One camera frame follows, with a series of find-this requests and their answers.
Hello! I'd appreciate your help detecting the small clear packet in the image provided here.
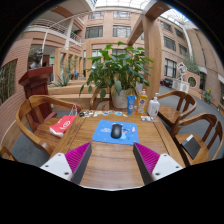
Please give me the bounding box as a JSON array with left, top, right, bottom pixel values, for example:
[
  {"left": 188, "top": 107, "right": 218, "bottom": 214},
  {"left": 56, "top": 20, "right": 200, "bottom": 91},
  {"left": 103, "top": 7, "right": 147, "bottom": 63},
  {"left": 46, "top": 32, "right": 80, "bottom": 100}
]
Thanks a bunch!
[{"left": 140, "top": 115, "right": 155, "bottom": 122}]

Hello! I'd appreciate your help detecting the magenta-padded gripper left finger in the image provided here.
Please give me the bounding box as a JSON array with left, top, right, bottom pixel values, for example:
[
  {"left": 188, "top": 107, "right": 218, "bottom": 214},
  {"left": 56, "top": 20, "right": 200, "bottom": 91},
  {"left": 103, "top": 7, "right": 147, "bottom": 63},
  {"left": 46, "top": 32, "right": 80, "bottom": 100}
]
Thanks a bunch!
[{"left": 39, "top": 142, "right": 93, "bottom": 185}]

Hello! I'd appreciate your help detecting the yellow flowering plant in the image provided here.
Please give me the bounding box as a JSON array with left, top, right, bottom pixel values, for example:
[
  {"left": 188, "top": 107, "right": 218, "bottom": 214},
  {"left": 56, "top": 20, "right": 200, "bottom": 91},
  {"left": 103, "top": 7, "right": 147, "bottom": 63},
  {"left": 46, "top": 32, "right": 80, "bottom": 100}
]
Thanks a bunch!
[{"left": 203, "top": 88, "right": 213, "bottom": 104}]

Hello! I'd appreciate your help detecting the wooden armchair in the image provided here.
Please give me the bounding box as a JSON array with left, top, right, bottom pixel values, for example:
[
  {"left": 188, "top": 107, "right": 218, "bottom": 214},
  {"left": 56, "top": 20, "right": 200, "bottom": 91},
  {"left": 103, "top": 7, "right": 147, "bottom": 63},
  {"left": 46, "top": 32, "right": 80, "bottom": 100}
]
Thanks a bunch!
[
  {"left": 156, "top": 90, "right": 198, "bottom": 129},
  {"left": 171, "top": 112, "right": 224, "bottom": 167},
  {"left": 15, "top": 94, "right": 83, "bottom": 156},
  {"left": 0, "top": 144, "right": 18, "bottom": 163},
  {"left": 89, "top": 87, "right": 113, "bottom": 111}
]

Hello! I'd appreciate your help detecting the orange liquid soap bottle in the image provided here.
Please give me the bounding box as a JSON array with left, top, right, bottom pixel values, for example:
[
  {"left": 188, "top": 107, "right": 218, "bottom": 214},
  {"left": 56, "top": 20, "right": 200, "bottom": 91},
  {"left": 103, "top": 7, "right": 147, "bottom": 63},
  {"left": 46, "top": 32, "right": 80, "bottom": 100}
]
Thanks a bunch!
[{"left": 137, "top": 88, "right": 149, "bottom": 116}]

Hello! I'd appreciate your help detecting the dark bust statue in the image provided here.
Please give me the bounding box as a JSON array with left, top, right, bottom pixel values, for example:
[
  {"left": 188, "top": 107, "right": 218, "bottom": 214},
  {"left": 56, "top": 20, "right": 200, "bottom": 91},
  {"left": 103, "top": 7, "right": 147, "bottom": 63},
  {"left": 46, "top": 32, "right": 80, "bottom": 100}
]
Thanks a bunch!
[{"left": 29, "top": 48, "right": 44, "bottom": 70}]

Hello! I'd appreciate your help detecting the green plant in white pot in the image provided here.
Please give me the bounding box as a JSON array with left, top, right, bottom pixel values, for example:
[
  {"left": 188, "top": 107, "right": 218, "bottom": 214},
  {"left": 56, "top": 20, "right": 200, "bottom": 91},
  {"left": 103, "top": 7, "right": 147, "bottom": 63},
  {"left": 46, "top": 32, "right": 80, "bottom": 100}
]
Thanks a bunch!
[{"left": 79, "top": 41, "right": 154, "bottom": 109}]

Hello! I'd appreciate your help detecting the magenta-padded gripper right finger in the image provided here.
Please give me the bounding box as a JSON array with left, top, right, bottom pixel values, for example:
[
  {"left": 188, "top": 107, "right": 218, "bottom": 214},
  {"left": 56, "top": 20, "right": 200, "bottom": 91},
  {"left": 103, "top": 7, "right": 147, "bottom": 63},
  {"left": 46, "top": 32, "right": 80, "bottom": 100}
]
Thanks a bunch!
[{"left": 133, "top": 142, "right": 184, "bottom": 185}]

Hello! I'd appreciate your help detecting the white pump bottle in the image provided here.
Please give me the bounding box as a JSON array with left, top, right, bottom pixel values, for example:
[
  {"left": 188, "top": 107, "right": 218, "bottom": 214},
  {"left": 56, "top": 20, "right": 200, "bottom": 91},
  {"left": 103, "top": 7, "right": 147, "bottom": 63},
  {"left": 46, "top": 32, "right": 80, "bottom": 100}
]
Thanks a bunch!
[{"left": 147, "top": 92, "right": 161, "bottom": 117}]

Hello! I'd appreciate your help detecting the red paper bag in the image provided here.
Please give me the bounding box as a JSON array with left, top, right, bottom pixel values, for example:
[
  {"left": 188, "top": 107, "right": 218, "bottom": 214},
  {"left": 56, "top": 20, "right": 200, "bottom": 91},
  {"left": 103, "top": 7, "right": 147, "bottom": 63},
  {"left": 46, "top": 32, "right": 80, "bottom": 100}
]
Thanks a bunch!
[{"left": 49, "top": 104, "right": 78, "bottom": 138}]

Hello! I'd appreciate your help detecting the black notebook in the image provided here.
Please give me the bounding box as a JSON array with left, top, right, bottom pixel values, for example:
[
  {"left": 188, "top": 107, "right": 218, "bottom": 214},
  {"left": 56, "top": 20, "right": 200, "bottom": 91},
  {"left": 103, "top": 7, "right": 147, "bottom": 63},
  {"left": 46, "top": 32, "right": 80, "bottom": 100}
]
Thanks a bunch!
[{"left": 180, "top": 134, "right": 202, "bottom": 160}]

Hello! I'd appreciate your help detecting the spiky green agave plant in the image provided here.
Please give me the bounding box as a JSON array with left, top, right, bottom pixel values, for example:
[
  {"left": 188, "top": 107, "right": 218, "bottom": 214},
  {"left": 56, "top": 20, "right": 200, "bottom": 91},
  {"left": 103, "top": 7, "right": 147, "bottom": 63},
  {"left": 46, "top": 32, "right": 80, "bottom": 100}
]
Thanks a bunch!
[{"left": 56, "top": 73, "right": 71, "bottom": 88}]

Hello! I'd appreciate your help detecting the blue squeeze tube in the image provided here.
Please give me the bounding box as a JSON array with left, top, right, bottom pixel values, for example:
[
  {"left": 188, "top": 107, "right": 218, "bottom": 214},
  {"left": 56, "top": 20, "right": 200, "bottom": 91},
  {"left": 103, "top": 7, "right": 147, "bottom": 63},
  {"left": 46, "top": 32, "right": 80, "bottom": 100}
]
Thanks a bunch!
[{"left": 126, "top": 94, "right": 137, "bottom": 116}]

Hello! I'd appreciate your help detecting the white sculpture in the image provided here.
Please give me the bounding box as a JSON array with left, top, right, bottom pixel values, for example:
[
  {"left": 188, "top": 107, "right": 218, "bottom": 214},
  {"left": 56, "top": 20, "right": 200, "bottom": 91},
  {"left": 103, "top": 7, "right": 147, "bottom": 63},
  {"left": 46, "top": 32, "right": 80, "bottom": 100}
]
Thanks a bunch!
[{"left": 176, "top": 62, "right": 188, "bottom": 83}]

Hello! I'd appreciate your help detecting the dark red wooden lectern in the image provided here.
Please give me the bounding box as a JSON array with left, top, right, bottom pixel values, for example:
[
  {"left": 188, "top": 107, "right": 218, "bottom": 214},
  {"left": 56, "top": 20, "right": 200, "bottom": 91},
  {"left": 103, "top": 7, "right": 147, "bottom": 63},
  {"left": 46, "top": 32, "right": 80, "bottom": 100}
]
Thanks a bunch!
[{"left": 18, "top": 65, "right": 54, "bottom": 133}]

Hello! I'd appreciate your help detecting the blue printed mouse pad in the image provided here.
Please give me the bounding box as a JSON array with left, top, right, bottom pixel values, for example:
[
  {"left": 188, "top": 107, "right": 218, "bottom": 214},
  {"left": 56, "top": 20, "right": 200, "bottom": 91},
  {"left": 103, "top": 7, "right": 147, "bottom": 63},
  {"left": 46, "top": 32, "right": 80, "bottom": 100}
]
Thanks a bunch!
[{"left": 91, "top": 119, "right": 140, "bottom": 146}]

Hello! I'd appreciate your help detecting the black computer mouse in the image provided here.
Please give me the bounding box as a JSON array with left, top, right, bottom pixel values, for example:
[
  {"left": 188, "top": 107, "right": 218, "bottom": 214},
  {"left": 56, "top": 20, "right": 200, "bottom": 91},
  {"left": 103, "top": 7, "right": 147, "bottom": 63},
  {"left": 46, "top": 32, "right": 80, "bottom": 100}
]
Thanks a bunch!
[{"left": 110, "top": 123, "right": 124, "bottom": 140}]

